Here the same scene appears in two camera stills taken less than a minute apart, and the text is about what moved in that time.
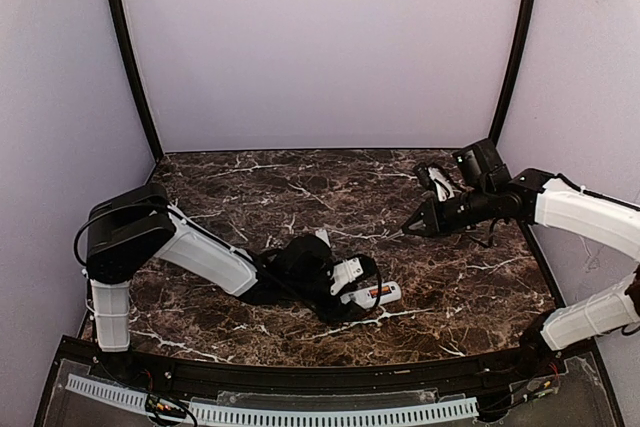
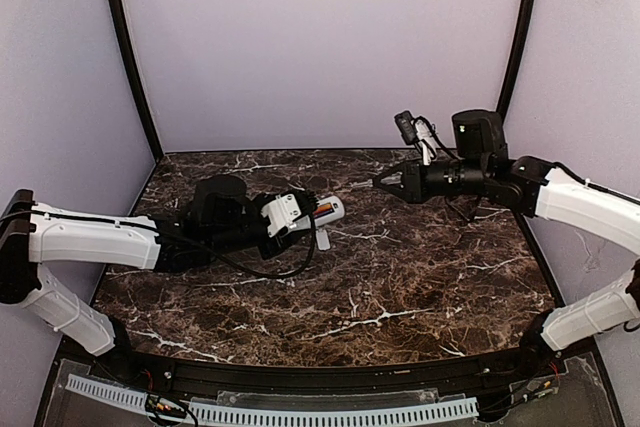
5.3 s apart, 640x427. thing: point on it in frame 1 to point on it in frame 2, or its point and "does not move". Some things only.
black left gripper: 338,305 to 304,209
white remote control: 364,299 to 328,209
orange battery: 384,290 to 323,208
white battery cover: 322,234 does not move
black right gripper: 435,215 to 411,182
